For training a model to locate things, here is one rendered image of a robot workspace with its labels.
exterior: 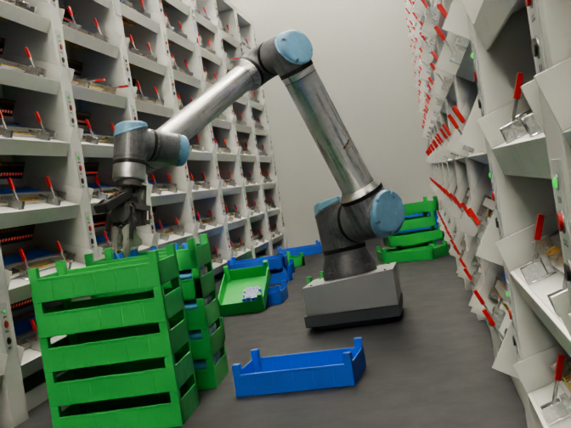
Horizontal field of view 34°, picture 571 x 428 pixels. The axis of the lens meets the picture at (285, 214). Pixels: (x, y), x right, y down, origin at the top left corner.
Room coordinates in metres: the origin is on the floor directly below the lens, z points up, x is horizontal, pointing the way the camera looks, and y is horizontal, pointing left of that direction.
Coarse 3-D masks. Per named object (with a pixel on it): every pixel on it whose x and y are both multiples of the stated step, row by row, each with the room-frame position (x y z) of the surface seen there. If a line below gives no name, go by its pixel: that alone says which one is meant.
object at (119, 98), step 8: (72, 72) 3.08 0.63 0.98; (88, 80) 3.70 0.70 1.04; (72, 88) 3.10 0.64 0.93; (80, 88) 3.17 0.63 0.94; (88, 88) 3.25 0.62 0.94; (120, 88) 3.68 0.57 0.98; (128, 88) 3.68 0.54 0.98; (80, 96) 3.19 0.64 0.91; (88, 96) 3.26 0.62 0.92; (96, 96) 3.34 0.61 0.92; (104, 96) 3.42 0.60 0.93; (112, 96) 3.51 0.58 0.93; (120, 96) 3.59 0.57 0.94; (112, 104) 3.53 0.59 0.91; (120, 104) 3.61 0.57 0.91
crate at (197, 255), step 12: (192, 240) 2.41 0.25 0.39; (204, 240) 2.59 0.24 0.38; (108, 252) 2.62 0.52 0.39; (144, 252) 2.62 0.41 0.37; (180, 252) 2.41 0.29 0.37; (192, 252) 2.41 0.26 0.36; (204, 252) 2.52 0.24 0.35; (96, 264) 2.44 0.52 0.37; (180, 264) 2.41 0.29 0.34; (192, 264) 2.41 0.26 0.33; (204, 264) 2.49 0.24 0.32
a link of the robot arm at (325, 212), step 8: (328, 200) 3.12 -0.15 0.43; (336, 200) 3.12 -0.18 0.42; (320, 208) 3.14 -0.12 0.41; (328, 208) 3.12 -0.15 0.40; (336, 208) 3.10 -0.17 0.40; (320, 216) 3.14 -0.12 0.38; (328, 216) 3.12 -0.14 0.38; (336, 216) 3.08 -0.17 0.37; (320, 224) 3.15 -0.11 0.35; (328, 224) 3.12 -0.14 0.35; (336, 224) 3.08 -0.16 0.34; (320, 232) 3.16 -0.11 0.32; (328, 232) 3.12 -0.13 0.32; (336, 232) 3.10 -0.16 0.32; (320, 240) 3.18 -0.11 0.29; (328, 240) 3.13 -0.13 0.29; (336, 240) 3.11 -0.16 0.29; (344, 240) 3.11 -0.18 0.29; (352, 240) 3.09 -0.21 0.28; (328, 248) 3.14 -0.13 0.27; (336, 248) 3.12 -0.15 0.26
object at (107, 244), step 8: (96, 216) 3.54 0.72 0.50; (104, 216) 3.63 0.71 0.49; (96, 224) 3.57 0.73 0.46; (104, 224) 3.67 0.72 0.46; (96, 232) 3.57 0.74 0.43; (104, 232) 3.26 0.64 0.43; (96, 240) 3.39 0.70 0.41; (104, 240) 3.44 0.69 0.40; (144, 240) 3.68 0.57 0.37; (152, 240) 3.68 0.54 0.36; (104, 248) 3.26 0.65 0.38; (112, 248) 3.43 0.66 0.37; (136, 248) 3.51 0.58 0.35; (144, 248) 3.60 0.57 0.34; (104, 256) 3.20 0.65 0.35
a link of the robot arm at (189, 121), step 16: (256, 48) 2.99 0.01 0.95; (240, 64) 2.97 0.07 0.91; (256, 64) 2.97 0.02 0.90; (224, 80) 2.92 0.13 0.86; (240, 80) 2.93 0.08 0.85; (256, 80) 2.98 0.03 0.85; (208, 96) 2.86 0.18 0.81; (224, 96) 2.89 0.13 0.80; (240, 96) 2.96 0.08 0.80; (192, 112) 2.81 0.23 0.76; (208, 112) 2.84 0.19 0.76; (160, 128) 2.76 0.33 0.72; (176, 128) 2.76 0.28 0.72; (192, 128) 2.79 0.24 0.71
